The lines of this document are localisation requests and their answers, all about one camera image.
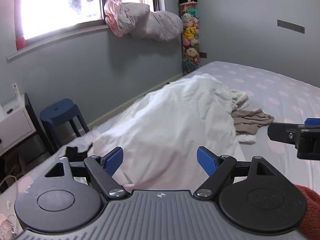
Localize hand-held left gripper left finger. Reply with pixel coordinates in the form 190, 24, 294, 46
44, 146, 127, 201

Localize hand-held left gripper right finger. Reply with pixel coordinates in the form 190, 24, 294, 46
194, 146, 272, 201

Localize taupe thin garment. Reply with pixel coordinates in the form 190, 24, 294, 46
230, 108, 275, 136

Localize black cloth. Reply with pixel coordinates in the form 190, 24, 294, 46
65, 142, 94, 162

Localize bed with pink-dotted sheet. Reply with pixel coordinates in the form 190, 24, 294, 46
0, 60, 320, 240

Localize cream fluffy garment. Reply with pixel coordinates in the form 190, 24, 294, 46
216, 88, 257, 145

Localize blue plastic stool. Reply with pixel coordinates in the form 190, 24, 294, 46
40, 98, 90, 153

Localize person's red fleece clothing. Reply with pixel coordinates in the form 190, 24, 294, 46
292, 183, 320, 240

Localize black side board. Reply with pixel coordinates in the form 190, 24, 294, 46
24, 92, 56, 156

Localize white cabinet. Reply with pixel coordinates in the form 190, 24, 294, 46
0, 92, 41, 157

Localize clear tube of plush toys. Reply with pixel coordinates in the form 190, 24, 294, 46
178, 1, 201, 77

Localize rolled grey pink quilt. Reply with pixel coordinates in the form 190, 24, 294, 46
103, 0, 184, 42

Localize pink window curtain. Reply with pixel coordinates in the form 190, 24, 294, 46
14, 0, 27, 51

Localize window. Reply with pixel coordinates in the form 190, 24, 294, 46
14, 0, 166, 46

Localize grey wall panel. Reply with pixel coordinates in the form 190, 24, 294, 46
277, 19, 306, 34

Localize white cable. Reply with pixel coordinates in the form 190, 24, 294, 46
0, 175, 18, 193

